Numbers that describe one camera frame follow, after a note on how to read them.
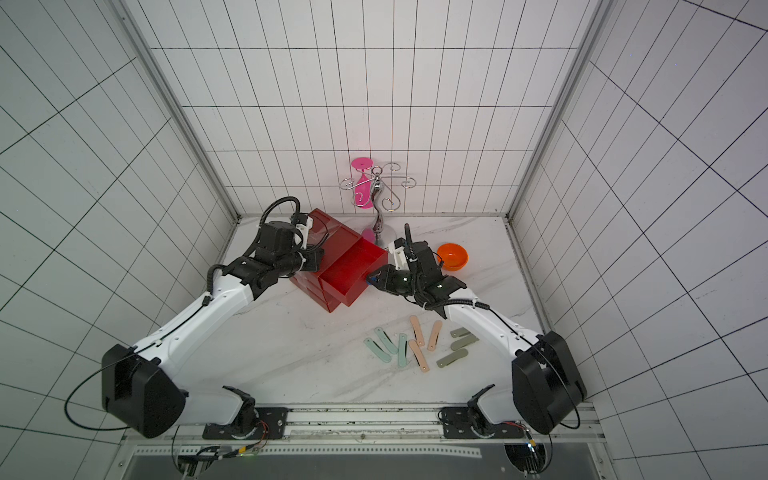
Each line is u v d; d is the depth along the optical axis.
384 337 0.88
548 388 0.41
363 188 1.03
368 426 0.74
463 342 0.88
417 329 0.89
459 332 0.89
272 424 0.73
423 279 0.62
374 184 0.90
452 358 0.84
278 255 0.60
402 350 0.85
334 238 0.85
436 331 0.89
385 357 0.84
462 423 0.72
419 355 0.83
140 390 0.39
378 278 0.78
